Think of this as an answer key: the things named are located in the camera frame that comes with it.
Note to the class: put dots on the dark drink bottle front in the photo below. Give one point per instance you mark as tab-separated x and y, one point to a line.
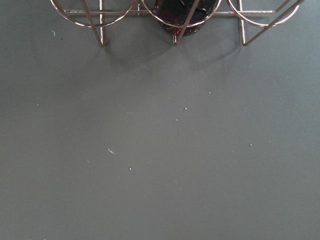
175	12

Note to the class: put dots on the copper wire bottle rack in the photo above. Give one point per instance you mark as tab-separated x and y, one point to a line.
252	23

